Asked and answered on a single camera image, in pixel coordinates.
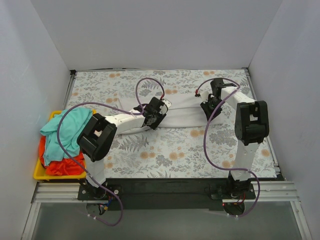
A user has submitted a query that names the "white t shirt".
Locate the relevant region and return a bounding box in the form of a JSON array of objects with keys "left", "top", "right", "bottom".
[{"left": 119, "top": 93, "right": 235, "bottom": 135}]

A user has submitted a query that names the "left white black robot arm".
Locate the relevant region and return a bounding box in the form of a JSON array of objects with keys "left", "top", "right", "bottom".
[{"left": 77, "top": 97, "right": 172, "bottom": 200}]

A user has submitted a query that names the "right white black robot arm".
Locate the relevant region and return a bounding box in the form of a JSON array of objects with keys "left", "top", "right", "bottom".
[{"left": 195, "top": 77, "right": 270, "bottom": 199}]

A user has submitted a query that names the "floral table cloth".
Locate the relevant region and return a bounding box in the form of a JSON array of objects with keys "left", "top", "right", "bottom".
[{"left": 66, "top": 69, "right": 278, "bottom": 180}]

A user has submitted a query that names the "teal t shirt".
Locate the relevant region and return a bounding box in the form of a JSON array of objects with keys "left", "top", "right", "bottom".
[{"left": 40, "top": 107, "right": 93, "bottom": 166}]

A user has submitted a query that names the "orange t shirt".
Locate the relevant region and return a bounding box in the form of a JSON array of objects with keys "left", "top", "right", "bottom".
[{"left": 38, "top": 136, "right": 85, "bottom": 177}]

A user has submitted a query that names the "yellow plastic bin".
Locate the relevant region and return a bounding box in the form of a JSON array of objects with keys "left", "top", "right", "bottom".
[{"left": 33, "top": 109, "right": 96, "bottom": 181}]

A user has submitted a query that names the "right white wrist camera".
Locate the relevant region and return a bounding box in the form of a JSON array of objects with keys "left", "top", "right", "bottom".
[{"left": 195, "top": 90, "right": 212, "bottom": 103}]

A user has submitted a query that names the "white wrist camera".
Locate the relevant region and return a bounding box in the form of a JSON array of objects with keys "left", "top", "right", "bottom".
[
  {"left": 195, "top": 90, "right": 212, "bottom": 103},
  {"left": 159, "top": 99, "right": 172, "bottom": 115}
]

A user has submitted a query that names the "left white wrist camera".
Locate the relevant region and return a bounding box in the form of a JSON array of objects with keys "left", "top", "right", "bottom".
[{"left": 159, "top": 99, "right": 172, "bottom": 115}]

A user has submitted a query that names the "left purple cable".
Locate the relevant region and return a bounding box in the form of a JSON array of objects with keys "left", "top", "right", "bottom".
[{"left": 56, "top": 77, "right": 166, "bottom": 227}]

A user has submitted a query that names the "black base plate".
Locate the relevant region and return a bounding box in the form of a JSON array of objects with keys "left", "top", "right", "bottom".
[{"left": 77, "top": 178, "right": 256, "bottom": 211}]

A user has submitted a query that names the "aluminium frame rail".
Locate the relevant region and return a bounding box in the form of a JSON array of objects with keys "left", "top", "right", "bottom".
[{"left": 31, "top": 181, "right": 300, "bottom": 203}]

